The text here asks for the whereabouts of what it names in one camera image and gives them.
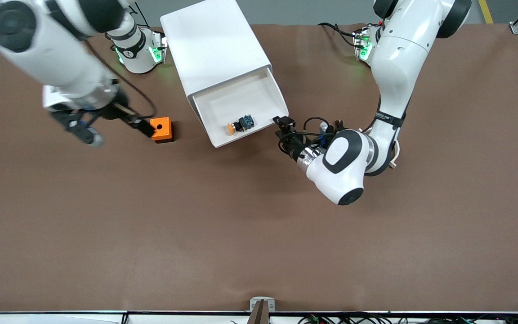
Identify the orange push button switch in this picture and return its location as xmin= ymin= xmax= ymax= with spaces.
xmin=227 ymin=114 xmax=255 ymax=135

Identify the white drawer cabinet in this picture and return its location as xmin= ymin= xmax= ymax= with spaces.
xmin=159 ymin=0 xmax=272 ymax=102

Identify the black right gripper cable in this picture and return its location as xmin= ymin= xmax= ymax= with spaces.
xmin=81 ymin=38 xmax=157 ymax=120

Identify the orange button enclosure box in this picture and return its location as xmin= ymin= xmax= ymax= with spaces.
xmin=150 ymin=117 xmax=174 ymax=144

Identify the white curved plastic bracket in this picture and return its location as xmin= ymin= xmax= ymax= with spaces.
xmin=388 ymin=144 xmax=402 ymax=170

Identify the black arm base cable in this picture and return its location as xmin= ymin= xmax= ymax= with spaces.
xmin=317 ymin=22 xmax=359 ymax=46

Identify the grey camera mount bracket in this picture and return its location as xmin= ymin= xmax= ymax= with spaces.
xmin=249 ymin=296 xmax=276 ymax=324

